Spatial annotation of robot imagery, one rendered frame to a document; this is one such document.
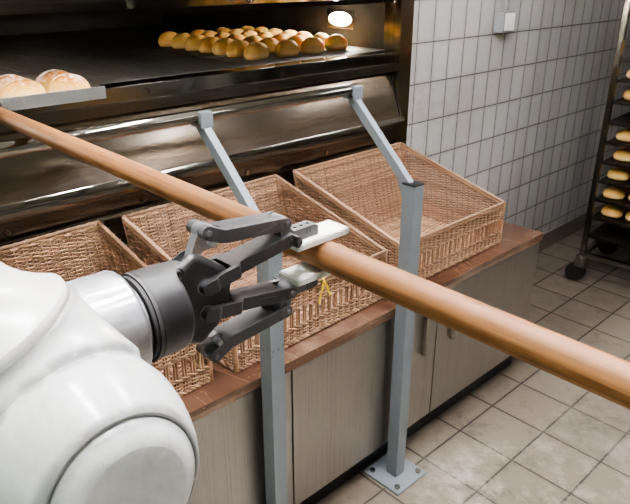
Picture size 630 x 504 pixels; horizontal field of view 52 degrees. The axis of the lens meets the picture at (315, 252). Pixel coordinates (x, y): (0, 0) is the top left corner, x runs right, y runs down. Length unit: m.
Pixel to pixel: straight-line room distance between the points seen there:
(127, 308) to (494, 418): 2.04
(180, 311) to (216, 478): 1.13
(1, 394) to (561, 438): 2.22
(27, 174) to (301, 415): 0.90
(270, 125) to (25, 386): 1.81
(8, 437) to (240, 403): 1.28
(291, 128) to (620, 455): 1.51
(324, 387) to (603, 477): 0.99
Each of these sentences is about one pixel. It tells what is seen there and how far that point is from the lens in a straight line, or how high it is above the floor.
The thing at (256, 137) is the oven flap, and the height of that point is 0.98.
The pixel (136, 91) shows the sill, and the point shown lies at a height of 1.16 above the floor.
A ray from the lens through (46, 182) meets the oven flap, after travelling 1.71.
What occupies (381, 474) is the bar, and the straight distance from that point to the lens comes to 2.15.
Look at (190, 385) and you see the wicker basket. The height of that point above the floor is 0.60.
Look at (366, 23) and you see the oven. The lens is 2.57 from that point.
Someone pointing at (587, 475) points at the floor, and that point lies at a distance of 2.31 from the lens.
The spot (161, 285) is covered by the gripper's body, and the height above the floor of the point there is 1.23.
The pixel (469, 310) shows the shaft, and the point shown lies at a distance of 0.53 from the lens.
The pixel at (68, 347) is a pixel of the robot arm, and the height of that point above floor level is 1.30.
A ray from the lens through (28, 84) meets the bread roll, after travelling 1.56.
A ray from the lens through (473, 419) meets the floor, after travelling 2.42.
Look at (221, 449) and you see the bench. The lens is 1.59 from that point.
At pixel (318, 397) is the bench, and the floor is 0.42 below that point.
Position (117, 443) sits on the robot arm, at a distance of 0.28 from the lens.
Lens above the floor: 1.46
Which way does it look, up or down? 24 degrees down
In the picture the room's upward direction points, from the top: straight up
